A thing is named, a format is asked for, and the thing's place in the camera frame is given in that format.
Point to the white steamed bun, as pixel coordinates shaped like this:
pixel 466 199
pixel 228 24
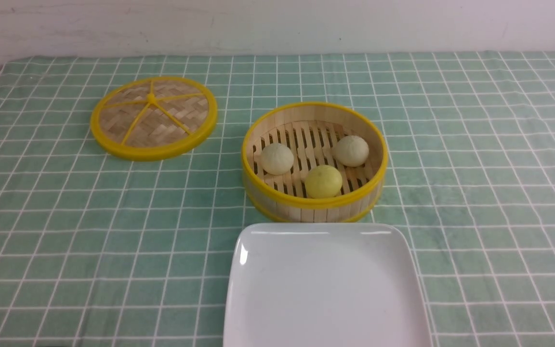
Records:
pixel 276 159
pixel 351 151

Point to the yellow steamed bun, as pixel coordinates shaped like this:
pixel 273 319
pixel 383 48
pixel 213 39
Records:
pixel 323 182

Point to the white square plate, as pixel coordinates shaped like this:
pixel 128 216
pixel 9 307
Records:
pixel 324 285

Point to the yellow bamboo steamer basket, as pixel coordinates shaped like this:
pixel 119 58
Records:
pixel 311 130

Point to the yellow bamboo steamer lid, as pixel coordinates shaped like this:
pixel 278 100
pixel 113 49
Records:
pixel 154 119

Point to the green checkered tablecloth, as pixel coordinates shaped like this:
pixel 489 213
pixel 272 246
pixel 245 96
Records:
pixel 97 251

